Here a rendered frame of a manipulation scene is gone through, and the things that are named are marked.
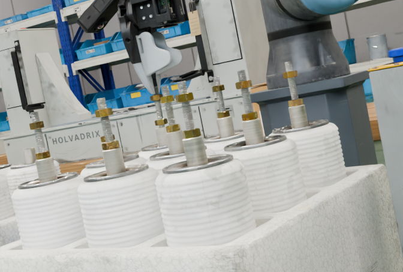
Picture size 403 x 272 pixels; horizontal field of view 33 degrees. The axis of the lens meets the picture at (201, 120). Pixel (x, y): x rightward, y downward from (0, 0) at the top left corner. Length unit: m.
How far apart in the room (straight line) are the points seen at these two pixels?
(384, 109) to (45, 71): 2.99
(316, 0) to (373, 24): 8.14
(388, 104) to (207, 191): 0.23
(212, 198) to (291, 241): 0.10
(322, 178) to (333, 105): 0.30
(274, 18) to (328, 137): 0.38
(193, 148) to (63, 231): 0.22
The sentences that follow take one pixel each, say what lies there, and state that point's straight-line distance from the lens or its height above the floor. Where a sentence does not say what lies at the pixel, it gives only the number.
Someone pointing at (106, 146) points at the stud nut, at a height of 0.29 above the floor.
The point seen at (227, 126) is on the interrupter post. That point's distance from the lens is 0.95.
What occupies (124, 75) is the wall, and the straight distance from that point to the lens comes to 10.91.
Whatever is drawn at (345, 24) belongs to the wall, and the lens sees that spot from 9.29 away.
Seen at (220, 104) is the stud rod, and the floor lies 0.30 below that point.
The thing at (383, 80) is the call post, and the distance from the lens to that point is 0.77.
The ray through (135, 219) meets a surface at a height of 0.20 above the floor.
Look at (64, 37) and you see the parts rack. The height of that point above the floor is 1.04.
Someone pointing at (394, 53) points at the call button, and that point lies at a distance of 0.78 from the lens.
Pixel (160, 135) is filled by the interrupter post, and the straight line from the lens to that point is 1.03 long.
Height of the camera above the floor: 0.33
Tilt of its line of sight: 3 degrees down
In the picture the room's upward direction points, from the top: 11 degrees counter-clockwise
